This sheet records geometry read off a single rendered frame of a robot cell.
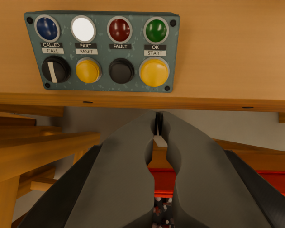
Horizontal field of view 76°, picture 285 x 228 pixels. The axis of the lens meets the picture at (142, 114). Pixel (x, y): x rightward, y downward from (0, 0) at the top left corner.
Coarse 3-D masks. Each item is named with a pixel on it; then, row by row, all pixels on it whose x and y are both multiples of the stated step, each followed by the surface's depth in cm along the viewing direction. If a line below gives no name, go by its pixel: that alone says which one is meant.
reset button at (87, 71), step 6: (84, 60) 19; (90, 60) 19; (78, 66) 19; (84, 66) 18; (90, 66) 18; (96, 66) 19; (78, 72) 19; (84, 72) 19; (90, 72) 19; (96, 72) 19; (84, 78) 19; (90, 78) 19; (96, 78) 19
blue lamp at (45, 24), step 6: (42, 18) 17; (48, 18) 17; (42, 24) 17; (48, 24) 17; (54, 24) 17; (42, 30) 17; (48, 30) 17; (54, 30) 18; (42, 36) 18; (48, 36) 18; (54, 36) 18
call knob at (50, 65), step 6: (48, 60) 19; (54, 60) 19; (60, 60) 19; (42, 66) 19; (48, 66) 19; (54, 66) 19; (60, 66) 19; (66, 66) 19; (42, 72) 19; (48, 72) 19; (54, 72) 19; (60, 72) 19; (66, 72) 19; (48, 78) 19; (54, 78) 19; (60, 78) 19
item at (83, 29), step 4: (76, 20) 17; (80, 20) 17; (84, 20) 17; (76, 24) 17; (80, 24) 17; (84, 24) 17; (88, 24) 17; (76, 28) 17; (80, 28) 17; (84, 28) 17; (88, 28) 17; (92, 28) 17; (76, 32) 18; (80, 32) 17; (84, 32) 17; (88, 32) 17; (92, 32) 18; (76, 36) 18; (80, 36) 18; (84, 36) 18; (88, 36) 18; (84, 40) 18
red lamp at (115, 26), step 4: (116, 20) 17; (120, 20) 17; (124, 20) 17; (112, 24) 17; (116, 24) 17; (120, 24) 17; (124, 24) 17; (112, 28) 17; (116, 28) 17; (120, 28) 17; (124, 28) 17; (128, 28) 17; (112, 32) 17; (116, 32) 17; (120, 32) 17; (124, 32) 17; (128, 32) 17; (112, 36) 18; (116, 36) 18; (120, 36) 18; (124, 36) 18; (116, 40) 18; (120, 40) 18; (124, 40) 18
